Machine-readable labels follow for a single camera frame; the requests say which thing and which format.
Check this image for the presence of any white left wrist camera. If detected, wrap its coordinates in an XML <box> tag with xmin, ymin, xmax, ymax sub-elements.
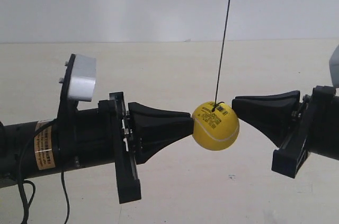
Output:
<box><xmin>67</xmin><ymin>54</ymin><xmax>96</xmax><ymax>102</ymax></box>

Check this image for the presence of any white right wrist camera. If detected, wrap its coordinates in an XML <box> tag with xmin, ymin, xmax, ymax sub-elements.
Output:
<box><xmin>328</xmin><ymin>46</ymin><xmax>339</xmax><ymax>88</ymax></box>

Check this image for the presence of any yellow tennis ball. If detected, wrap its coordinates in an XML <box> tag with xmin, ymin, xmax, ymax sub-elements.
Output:
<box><xmin>192</xmin><ymin>101</ymin><xmax>240</xmax><ymax>151</ymax></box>

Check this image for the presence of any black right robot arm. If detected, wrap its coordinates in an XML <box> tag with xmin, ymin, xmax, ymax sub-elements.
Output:
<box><xmin>231</xmin><ymin>86</ymin><xmax>338</xmax><ymax>178</ymax></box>

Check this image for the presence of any black hanging string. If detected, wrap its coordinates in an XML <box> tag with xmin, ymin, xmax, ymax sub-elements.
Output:
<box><xmin>211</xmin><ymin>0</ymin><xmax>235</xmax><ymax>112</ymax></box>

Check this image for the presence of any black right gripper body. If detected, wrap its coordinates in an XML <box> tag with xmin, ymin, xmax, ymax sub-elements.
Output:
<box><xmin>271</xmin><ymin>86</ymin><xmax>338</xmax><ymax>178</ymax></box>

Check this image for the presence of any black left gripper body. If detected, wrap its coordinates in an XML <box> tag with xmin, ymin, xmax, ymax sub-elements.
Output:
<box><xmin>98</xmin><ymin>92</ymin><xmax>141</xmax><ymax>204</ymax></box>

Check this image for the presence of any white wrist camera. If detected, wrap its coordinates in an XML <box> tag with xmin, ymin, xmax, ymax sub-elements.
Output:
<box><xmin>328</xmin><ymin>46</ymin><xmax>339</xmax><ymax>88</ymax></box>
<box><xmin>67</xmin><ymin>54</ymin><xmax>96</xmax><ymax>102</ymax></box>

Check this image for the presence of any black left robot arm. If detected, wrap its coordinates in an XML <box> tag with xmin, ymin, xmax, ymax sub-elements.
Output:
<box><xmin>1</xmin><ymin>54</ymin><xmax>193</xmax><ymax>203</ymax></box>

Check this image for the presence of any black camera cable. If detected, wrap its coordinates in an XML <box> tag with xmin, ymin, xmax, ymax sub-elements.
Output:
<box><xmin>0</xmin><ymin>118</ymin><xmax>72</xmax><ymax>224</ymax></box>

